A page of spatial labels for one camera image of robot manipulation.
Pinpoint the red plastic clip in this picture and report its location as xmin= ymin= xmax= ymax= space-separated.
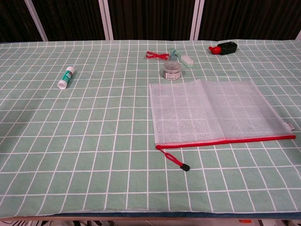
xmin=146 ymin=50 xmax=169 ymax=60

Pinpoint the white mesh zipper pouch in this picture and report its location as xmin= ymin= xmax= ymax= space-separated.
xmin=149 ymin=79 xmax=296 ymax=150

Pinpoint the green white-bristle brush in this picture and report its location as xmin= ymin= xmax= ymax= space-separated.
xmin=169 ymin=48 xmax=196 ymax=69

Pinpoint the red tie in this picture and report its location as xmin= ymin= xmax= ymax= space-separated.
xmin=160 ymin=148 xmax=190 ymax=171

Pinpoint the black bottle with red cap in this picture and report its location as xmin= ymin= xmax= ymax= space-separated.
xmin=208 ymin=41 xmax=238 ymax=56

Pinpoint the green white checked tablecloth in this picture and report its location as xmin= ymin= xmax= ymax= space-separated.
xmin=0 ymin=39 xmax=301 ymax=218

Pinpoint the clear round pin jar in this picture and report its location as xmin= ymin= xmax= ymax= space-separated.
xmin=163 ymin=61 xmax=182 ymax=81

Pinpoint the green white glue stick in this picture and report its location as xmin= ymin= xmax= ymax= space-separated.
xmin=57 ymin=66 xmax=76 ymax=90

